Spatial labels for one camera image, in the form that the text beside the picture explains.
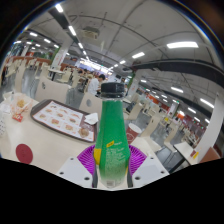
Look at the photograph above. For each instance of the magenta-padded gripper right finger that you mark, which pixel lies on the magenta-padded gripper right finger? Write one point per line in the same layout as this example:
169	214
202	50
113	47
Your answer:
138	160

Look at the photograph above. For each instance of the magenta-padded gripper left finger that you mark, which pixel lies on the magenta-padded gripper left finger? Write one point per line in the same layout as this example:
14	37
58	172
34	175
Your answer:
85	160

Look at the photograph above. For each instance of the green plastic drink bottle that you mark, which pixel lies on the green plastic drink bottle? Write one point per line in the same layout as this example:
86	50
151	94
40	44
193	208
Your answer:
111	140

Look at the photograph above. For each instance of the white crumpled napkin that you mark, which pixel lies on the white crumpled napkin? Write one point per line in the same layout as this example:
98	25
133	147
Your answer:
91	118

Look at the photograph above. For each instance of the dark brown food tray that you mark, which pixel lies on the dark brown food tray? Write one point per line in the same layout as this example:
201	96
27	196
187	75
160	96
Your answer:
58	118

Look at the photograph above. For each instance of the beige chair with round hole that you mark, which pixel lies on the beige chair with round hole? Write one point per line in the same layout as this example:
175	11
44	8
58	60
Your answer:
90	103
51	90

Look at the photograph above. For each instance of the flat round red coaster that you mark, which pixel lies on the flat round red coaster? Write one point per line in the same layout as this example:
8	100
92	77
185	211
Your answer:
24	153

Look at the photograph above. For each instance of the person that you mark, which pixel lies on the person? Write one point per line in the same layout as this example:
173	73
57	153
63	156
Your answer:
94	86

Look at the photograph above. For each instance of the red sauce packet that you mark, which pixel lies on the red sauce packet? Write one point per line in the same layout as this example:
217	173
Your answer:
17	117

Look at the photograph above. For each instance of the clear bag of fried food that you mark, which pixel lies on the clear bag of fried food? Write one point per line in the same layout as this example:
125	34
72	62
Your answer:
21	105

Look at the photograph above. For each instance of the beige dining chairs group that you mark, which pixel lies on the beige dining chairs group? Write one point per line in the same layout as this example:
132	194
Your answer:
20	71

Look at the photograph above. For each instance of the ceiling lights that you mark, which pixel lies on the ceiling lights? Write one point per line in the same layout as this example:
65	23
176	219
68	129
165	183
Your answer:
182	44

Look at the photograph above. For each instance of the ceiling air conditioner unit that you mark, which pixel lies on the ceiling air conditioner unit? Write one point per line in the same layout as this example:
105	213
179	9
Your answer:
90	33

